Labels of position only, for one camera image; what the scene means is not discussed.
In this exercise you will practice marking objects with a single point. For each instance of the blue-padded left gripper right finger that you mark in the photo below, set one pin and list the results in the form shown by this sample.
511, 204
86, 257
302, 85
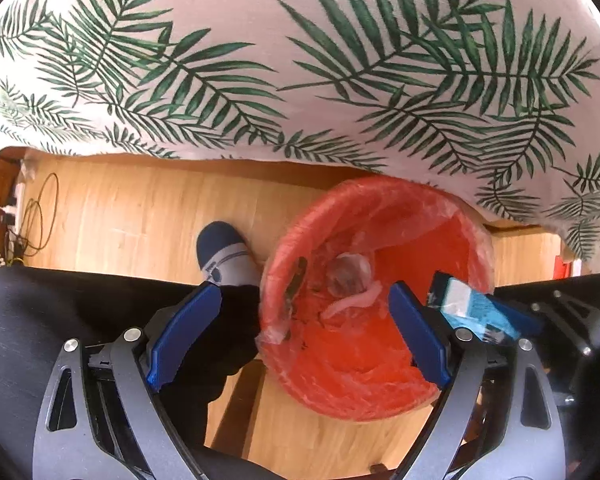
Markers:
496, 417

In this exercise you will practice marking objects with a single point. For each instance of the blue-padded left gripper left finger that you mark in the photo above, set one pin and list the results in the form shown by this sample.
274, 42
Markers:
101, 417

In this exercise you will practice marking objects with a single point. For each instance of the blue snack wrapper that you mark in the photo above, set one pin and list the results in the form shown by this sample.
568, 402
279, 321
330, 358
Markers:
463, 307

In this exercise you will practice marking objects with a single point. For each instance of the red plastic trash bin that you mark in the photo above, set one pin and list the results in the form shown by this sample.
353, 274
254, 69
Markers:
326, 332

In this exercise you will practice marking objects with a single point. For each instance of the navy grey socked foot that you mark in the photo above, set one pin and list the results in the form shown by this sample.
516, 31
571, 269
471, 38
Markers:
224, 257

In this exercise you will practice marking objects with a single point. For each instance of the palm leaf print bedspread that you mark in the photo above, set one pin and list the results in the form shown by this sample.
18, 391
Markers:
494, 101

